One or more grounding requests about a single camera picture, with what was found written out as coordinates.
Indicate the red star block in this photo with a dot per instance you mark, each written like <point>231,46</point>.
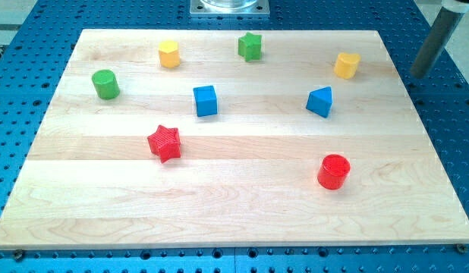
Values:
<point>165,143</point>

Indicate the blue triangle block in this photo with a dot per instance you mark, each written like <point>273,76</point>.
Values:
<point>319,101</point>

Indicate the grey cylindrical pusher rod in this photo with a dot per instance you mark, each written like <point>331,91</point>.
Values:
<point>442,29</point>

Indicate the red cylinder block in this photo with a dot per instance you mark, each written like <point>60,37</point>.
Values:
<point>333,171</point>

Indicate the green cylinder block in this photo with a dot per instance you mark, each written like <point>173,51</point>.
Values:
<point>105,84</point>

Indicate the yellow hexagon block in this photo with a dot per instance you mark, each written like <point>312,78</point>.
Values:
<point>169,54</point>

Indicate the wooden board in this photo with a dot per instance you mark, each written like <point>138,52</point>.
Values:
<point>246,176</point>

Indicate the blue cube block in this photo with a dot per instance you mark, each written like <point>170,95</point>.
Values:
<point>205,100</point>

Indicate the green star block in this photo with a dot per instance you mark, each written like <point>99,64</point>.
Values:
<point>249,46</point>

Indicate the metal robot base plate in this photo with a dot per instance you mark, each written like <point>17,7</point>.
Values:
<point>229,8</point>

